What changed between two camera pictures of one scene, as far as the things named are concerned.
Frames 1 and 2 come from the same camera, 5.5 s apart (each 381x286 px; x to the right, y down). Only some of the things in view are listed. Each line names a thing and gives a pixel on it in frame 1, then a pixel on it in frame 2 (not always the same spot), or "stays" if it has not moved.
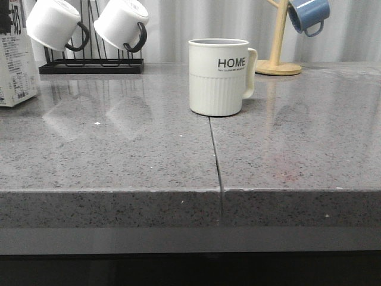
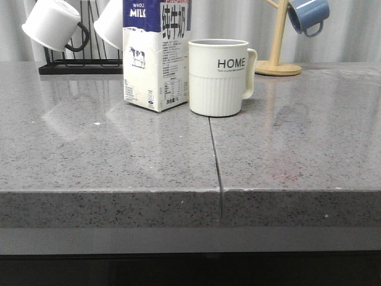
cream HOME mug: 222,72 stays
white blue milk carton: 18,75 -> 155,39
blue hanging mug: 304,14 stays
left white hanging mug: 54,23 stays
